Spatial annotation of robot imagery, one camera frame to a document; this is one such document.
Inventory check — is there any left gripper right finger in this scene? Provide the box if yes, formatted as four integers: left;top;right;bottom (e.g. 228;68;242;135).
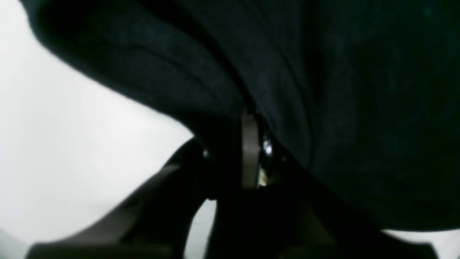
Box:
205;144;437;259

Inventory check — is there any black T-shirt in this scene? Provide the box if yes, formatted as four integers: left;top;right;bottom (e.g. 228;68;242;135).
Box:
21;0;459;231

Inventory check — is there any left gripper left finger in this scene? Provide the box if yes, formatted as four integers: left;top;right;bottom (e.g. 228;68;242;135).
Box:
26;139;214;259

